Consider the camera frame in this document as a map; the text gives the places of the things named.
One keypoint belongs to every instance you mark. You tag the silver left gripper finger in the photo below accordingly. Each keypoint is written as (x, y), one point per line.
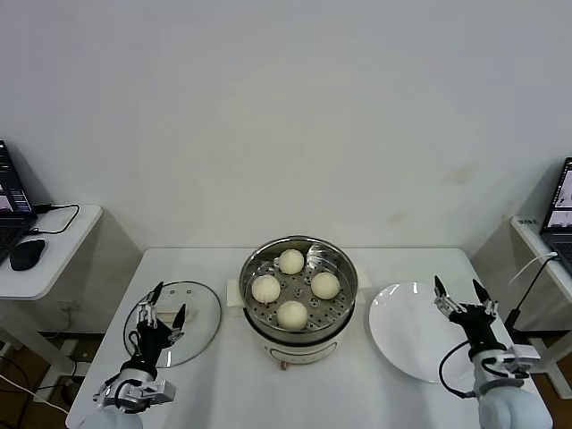
(147, 313)
(178, 333)

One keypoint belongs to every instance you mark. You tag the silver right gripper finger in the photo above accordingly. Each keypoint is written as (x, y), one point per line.
(488, 307)
(447, 304)

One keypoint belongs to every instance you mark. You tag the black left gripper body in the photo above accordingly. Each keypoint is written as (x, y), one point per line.
(152, 344)

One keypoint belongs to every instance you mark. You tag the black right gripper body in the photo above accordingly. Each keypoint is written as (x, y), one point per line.
(478, 330)

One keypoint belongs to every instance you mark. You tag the round glass pot lid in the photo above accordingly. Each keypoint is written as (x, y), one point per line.
(201, 313)

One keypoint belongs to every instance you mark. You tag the white steamed baozi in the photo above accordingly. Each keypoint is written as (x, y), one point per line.
(291, 261)
(325, 285)
(292, 315)
(266, 289)

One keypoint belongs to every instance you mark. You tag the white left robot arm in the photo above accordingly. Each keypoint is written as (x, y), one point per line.
(116, 415)

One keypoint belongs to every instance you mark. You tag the stainless steel steamer basket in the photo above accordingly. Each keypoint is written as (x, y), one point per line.
(330, 308)

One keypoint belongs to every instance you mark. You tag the white round plate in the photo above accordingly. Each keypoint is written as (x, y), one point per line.
(411, 330)

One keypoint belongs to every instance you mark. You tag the white floor power strip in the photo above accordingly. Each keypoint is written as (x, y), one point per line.
(73, 348)

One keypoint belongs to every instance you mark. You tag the white rounded side desk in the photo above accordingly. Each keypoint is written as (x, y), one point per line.
(53, 263)

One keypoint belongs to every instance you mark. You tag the grey laptop with dark screen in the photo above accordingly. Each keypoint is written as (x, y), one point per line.
(558, 210)

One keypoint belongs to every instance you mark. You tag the white electric cooker base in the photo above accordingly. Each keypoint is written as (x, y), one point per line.
(299, 350)

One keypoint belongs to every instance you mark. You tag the black computer mouse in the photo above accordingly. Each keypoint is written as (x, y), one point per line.
(27, 254)

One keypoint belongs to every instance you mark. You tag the black laptop with pink screen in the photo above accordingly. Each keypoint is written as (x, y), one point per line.
(11, 210)

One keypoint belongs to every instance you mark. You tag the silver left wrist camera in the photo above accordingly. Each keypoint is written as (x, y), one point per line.
(156, 391)

